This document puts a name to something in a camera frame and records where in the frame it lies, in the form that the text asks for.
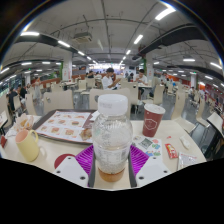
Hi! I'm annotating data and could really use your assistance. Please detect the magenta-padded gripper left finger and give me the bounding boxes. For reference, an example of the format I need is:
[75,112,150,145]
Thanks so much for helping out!
[53,143,98,188]

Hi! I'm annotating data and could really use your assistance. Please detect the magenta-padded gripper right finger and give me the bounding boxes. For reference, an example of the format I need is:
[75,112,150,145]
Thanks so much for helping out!
[127,144,173,188]

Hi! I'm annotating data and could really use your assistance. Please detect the clear bottle with amber drink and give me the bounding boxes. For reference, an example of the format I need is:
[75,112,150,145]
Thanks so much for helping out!
[91,93,134,183]

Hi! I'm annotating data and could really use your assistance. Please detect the colourful printed leaflet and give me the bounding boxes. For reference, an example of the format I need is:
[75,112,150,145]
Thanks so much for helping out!
[131,134,163,158]

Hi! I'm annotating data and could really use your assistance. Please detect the flat round red coaster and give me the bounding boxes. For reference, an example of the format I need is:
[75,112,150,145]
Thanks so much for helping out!
[53,153,77,170]

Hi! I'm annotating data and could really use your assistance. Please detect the red sauce packet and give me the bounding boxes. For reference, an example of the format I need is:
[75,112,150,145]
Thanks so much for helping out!
[164,143,179,160]

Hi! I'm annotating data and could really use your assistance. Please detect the red paper cup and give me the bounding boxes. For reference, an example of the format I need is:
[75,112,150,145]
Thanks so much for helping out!
[142,103,166,138]

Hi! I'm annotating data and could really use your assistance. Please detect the white paper napkin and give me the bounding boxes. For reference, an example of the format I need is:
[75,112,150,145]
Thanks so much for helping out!
[89,110,101,122]

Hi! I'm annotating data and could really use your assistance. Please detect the clear plastic packet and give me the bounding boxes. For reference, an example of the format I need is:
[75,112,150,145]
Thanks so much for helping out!
[176,152,198,171]

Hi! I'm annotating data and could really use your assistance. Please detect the white sauce packet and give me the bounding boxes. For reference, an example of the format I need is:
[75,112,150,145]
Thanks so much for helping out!
[179,135,191,150]

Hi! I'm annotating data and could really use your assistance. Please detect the dark brown food tray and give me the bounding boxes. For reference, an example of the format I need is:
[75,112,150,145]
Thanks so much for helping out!
[32,109,98,145]

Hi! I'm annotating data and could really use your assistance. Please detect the yellow mug with pink inside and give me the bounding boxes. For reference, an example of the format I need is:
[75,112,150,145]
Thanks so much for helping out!
[14,128,48,163]

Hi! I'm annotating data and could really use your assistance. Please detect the person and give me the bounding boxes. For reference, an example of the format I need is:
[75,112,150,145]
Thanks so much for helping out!
[101,67,122,91]
[32,77,43,102]
[7,87,19,114]
[134,68,149,86]

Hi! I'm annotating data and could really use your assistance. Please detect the small red carton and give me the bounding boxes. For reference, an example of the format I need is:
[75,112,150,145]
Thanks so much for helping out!
[0,134,8,149]

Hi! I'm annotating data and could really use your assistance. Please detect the ceiling air conditioner unit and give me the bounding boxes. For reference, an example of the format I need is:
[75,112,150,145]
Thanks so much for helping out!
[72,31,93,44]

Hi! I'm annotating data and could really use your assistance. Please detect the group of ceiling lights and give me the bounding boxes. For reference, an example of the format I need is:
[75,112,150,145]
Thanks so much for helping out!
[0,6,224,84]

